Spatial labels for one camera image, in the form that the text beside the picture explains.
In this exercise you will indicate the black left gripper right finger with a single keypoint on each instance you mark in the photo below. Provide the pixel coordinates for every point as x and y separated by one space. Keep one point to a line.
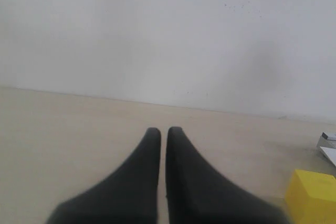
197 193

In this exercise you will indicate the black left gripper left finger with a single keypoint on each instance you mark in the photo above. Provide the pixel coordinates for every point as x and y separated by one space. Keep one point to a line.
128 195

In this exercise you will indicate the yellow foam cube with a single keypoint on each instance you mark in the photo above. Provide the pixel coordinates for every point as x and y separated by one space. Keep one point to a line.
310 197

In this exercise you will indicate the white paper sheet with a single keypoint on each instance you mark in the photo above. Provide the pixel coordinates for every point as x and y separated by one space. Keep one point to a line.
329 153

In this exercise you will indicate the grey paper cutter base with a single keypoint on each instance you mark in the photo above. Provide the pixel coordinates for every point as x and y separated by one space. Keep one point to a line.
327 139

